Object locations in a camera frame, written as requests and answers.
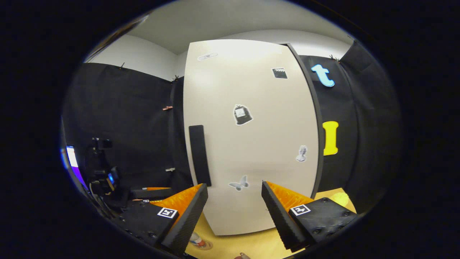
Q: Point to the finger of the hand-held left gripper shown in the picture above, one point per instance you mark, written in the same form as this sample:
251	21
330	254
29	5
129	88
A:
147	194

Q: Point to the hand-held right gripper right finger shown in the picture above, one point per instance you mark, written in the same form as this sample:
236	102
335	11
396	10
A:
280	223

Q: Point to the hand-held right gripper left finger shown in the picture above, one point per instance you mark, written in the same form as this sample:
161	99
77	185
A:
187	223

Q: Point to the clear plastic bottle red label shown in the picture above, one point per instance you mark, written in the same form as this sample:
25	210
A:
197	240

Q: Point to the round coaster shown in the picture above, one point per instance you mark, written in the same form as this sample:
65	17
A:
208	246

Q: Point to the beige cabinet door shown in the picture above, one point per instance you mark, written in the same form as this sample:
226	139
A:
251	151

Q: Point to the computer monitor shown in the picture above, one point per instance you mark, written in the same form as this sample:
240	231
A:
73	158

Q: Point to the small brown object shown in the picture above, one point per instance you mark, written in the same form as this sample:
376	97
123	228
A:
242	256

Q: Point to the small yellow object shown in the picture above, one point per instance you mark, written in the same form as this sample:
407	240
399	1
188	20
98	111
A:
339	199

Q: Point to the black clip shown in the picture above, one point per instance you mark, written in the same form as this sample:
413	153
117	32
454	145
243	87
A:
175	78
334	58
122	66

